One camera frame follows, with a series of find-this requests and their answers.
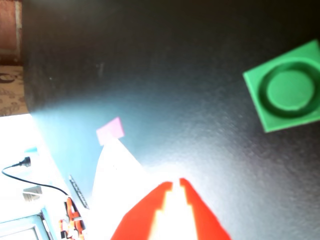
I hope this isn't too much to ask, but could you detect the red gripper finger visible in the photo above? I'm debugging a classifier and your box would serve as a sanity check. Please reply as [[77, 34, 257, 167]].
[[109, 181, 174, 240], [178, 177, 233, 240]]

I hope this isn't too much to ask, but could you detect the green cube with round recess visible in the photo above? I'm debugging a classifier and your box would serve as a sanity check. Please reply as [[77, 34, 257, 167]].
[[242, 38, 320, 133]]

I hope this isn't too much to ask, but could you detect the white numbered grid paper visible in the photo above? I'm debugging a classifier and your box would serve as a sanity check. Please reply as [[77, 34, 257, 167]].
[[88, 136, 201, 240]]

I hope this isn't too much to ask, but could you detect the red black bar clamp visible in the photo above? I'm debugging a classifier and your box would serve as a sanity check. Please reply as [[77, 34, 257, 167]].
[[58, 218, 76, 240], [64, 197, 87, 238]]

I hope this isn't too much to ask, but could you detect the black perforated strip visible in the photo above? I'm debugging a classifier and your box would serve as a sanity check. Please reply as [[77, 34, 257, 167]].
[[68, 174, 90, 210]]

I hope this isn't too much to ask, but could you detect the pink tape strip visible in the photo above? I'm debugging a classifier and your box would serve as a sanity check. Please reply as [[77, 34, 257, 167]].
[[96, 117, 125, 146]]

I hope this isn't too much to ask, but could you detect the beige patterned cloth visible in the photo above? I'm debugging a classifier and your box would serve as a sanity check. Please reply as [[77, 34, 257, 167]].
[[0, 65, 30, 117]]

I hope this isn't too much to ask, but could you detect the black adapter mains cable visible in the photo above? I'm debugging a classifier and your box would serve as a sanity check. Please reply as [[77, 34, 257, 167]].
[[1, 156, 72, 199]]

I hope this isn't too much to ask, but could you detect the window frame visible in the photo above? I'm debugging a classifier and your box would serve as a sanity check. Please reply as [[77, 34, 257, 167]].
[[0, 212, 53, 240]]

